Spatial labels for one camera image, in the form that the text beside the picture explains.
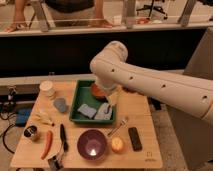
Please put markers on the blue box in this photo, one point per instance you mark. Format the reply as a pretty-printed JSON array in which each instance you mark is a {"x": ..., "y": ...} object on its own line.
[{"x": 22, "y": 116}]

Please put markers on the white paper cup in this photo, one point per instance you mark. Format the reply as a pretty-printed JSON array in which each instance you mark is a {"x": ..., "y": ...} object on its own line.
[{"x": 47, "y": 88}]

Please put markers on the silver black clip tool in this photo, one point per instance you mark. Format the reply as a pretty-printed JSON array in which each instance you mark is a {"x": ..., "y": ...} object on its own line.
[{"x": 55, "y": 162}]

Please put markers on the purple bowl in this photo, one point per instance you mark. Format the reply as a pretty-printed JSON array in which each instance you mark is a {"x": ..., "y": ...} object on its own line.
[{"x": 92, "y": 144}]

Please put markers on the black remote control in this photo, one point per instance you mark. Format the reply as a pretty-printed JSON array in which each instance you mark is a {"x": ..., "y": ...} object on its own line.
[{"x": 135, "y": 139}]

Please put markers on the blue sponge in tray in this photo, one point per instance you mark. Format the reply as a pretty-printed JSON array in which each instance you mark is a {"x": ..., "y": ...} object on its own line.
[{"x": 87, "y": 110}]

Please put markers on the dark red grapes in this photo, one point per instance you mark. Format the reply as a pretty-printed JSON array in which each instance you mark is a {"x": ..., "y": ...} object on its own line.
[{"x": 127, "y": 90}]

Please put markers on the peeled banana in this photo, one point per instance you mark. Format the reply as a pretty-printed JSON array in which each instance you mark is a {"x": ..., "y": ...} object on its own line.
[{"x": 44, "y": 118}]

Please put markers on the person behind glass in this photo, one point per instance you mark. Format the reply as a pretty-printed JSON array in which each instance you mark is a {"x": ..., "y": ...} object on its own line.
[{"x": 65, "y": 13}]

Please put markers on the red bowl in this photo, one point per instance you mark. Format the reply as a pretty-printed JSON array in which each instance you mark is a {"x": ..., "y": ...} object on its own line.
[{"x": 97, "y": 93}]

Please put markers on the grey patterned cloth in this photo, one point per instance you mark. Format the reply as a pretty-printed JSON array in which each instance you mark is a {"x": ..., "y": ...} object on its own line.
[{"x": 104, "y": 112}]

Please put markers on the green plastic tray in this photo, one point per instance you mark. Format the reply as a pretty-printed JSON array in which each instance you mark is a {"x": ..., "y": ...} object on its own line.
[{"x": 83, "y": 96}]

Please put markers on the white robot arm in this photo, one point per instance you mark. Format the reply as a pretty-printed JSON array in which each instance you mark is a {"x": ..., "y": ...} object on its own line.
[{"x": 192, "y": 95}]

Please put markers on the black handled knife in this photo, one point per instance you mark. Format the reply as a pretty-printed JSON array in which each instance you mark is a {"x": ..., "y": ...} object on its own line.
[{"x": 63, "y": 138}]

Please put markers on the orange fruit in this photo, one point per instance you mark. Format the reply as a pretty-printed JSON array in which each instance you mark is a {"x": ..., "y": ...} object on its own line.
[{"x": 117, "y": 145}]

